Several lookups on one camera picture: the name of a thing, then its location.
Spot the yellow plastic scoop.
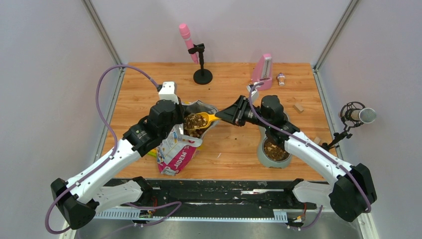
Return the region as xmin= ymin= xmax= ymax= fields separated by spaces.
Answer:
xmin=184 ymin=112 xmax=220 ymax=130

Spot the black microphone stand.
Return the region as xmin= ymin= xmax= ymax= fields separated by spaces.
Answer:
xmin=188 ymin=43 xmax=213 ymax=85

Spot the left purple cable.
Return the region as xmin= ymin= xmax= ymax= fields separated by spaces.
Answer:
xmin=44 ymin=64 xmax=183 ymax=239

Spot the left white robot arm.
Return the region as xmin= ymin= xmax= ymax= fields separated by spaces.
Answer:
xmin=51 ymin=100 xmax=184 ymax=230

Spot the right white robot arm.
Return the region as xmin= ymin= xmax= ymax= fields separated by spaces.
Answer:
xmin=215 ymin=95 xmax=377 ymax=222

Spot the pink metronome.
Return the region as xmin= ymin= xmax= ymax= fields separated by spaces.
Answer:
xmin=251 ymin=53 xmax=273 ymax=91

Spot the pet food bag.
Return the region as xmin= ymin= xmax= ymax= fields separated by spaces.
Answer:
xmin=156 ymin=121 xmax=219 ymax=176

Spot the small figurine bottle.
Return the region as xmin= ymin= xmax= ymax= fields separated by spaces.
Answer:
xmin=277 ymin=73 xmax=286 ymax=86

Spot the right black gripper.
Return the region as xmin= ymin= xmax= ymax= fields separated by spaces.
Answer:
xmin=215 ymin=96 xmax=270 ymax=129

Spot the silver condenser microphone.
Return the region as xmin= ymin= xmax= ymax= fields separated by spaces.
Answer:
xmin=338 ymin=101 xmax=377 ymax=128

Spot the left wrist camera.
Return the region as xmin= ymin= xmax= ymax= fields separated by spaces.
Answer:
xmin=158 ymin=81 xmax=179 ymax=104

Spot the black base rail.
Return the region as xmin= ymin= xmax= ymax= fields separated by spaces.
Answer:
xmin=99 ymin=178 xmax=330 ymax=222

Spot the grey double pet bowl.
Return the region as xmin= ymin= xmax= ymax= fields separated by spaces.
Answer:
xmin=257 ymin=126 xmax=292 ymax=168

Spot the pink microphone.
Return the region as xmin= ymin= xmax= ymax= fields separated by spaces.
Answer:
xmin=179 ymin=23 xmax=199 ymax=64

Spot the yellow triangular scraper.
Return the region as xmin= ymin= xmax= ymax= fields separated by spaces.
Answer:
xmin=147 ymin=149 xmax=157 ymax=157

